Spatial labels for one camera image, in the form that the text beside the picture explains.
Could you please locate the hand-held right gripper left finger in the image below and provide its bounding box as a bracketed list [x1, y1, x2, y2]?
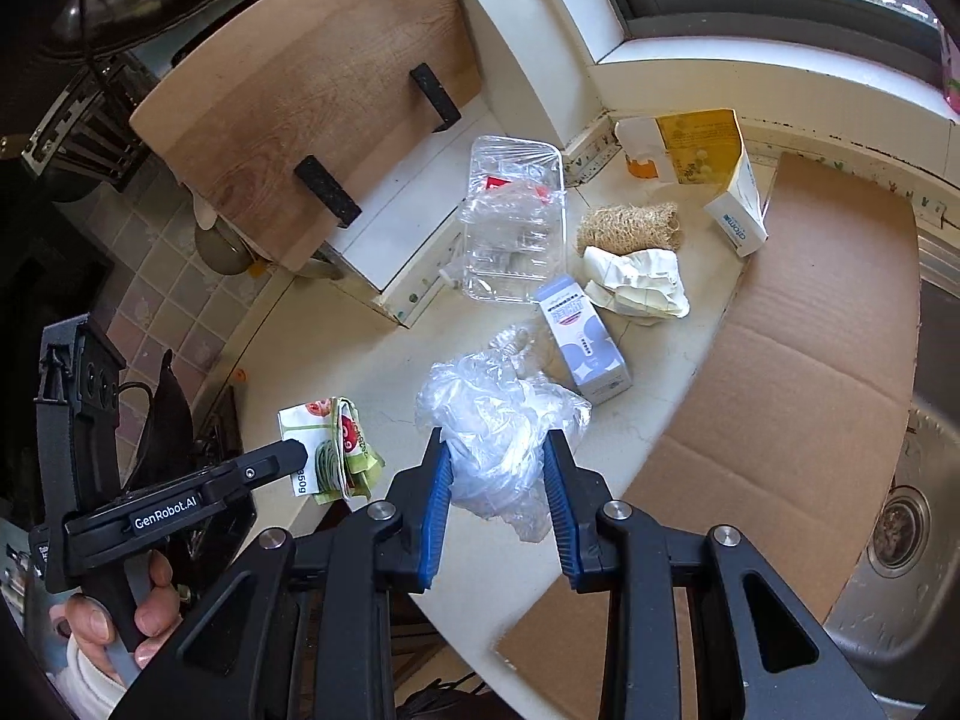
[109, 427, 455, 720]

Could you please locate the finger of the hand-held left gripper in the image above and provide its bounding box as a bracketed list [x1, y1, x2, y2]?
[225, 441, 310, 492]

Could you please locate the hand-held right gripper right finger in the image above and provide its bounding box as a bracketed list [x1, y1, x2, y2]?
[541, 427, 890, 720]

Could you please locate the printed snack wrapper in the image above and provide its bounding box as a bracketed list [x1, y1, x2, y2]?
[277, 394, 386, 503]

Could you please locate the clear plastic bag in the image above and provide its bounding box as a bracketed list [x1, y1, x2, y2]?
[415, 322, 593, 545]

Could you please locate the white paper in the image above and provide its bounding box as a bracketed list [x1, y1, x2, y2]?
[583, 244, 691, 325]

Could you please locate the clear plastic tray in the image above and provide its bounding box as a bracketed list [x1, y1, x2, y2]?
[459, 133, 567, 305]

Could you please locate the yellow and white paper box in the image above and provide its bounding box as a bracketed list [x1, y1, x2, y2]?
[655, 109, 770, 258]

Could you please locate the person's left hand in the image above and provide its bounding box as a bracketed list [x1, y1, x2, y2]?
[49, 551, 185, 687]

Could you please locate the blue and white carton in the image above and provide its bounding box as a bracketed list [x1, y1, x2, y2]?
[534, 275, 633, 404]

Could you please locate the brown cardboard sheet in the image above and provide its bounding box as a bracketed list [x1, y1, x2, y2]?
[491, 152, 922, 691]

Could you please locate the loofah sponge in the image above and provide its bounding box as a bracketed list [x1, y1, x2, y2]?
[577, 201, 685, 252]

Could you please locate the sink drain strainer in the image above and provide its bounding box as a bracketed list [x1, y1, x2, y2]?
[870, 487, 931, 578]

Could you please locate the stainless steel sink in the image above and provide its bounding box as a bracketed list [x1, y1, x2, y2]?
[821, 232, 960, 720]

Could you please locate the wooden cutting board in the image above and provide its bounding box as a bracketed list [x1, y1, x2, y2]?
[129, 0, 481, 271]

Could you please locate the white bottle with orange cap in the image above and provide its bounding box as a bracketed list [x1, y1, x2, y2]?
[615, 118, 665, 181]

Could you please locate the stove grate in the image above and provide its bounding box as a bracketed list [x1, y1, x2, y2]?
[22, 64, 147, 192]

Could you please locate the black cable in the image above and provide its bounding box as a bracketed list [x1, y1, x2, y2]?
[397, 679, 481, 720]

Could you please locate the black wall bracket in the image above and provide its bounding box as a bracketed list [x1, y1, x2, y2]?
[409, 64, 462, 132]
[294, 156, 362, 228]

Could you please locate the window frame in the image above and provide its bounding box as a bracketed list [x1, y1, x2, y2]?
[581, 0, 960, 121]

